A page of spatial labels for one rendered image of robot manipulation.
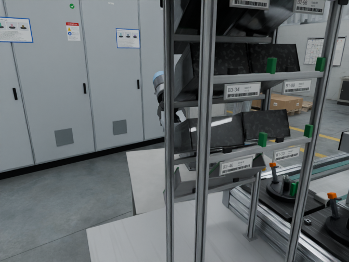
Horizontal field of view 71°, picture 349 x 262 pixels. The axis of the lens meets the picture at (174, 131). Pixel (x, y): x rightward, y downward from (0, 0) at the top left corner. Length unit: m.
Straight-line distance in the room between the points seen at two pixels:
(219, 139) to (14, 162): 3.28
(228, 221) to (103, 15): 3.12
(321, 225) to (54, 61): 3.18
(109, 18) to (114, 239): 3.09
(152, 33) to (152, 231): 3.29
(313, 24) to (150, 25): 7.16
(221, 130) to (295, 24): 9.95
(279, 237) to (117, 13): 3.34
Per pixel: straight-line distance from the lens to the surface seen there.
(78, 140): 3.68
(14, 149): 3.61
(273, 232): 0.97
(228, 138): 0.57
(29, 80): 3.44
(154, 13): 3.99
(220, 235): 1.00
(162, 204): 1.15
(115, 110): 3.74
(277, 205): 1.02
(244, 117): 0.63
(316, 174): 1.40
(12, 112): 3.49
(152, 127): 4.09
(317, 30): 10.04
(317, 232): 0.95
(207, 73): 0.44
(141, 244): 0.96
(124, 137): 3.90
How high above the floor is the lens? 1.51
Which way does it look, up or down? 18 degrees down
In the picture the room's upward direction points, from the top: straight up
